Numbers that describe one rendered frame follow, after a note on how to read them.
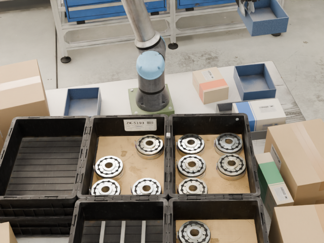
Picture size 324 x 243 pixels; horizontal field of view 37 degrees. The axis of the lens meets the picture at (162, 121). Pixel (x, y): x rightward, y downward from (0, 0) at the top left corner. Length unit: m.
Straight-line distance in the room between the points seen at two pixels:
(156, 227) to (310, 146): 0.65
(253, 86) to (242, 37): 1.63
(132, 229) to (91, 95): 0.86
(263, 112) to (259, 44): 1.85
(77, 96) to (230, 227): 1.03
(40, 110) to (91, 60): 1.73
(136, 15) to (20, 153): 0.71
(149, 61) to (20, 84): 0.56
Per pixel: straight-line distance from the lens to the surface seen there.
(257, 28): 2.04
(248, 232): 1.66
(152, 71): 2.02
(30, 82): 2.17
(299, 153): 1.87
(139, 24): 2.06
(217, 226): 1.66
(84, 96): 2.32
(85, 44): 3.73
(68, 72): 3.70
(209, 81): 2.27
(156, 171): 1.80
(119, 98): 2.31
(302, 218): 1.63
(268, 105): 2.14
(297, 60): 3.79
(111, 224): 1.68
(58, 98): 2.37
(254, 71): 2.42
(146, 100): 2.12
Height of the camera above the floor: 2.20
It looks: 43 degrees down
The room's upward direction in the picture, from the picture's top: 3 degrees counter-clockwise
